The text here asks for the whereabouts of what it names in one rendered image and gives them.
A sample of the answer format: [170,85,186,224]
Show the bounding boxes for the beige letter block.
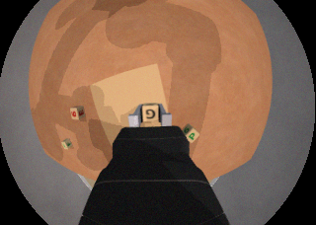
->
[61,138,72,149]
[142,103,159,121]
[182,123,199,143]
[70,106,85,120]

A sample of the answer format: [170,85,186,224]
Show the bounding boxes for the tan square mat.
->
[90,64,168,146]

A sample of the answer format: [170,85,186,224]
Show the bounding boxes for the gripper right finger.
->
[158,104,172,126]

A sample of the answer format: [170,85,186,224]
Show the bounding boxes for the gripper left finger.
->
[128,104,143,127]

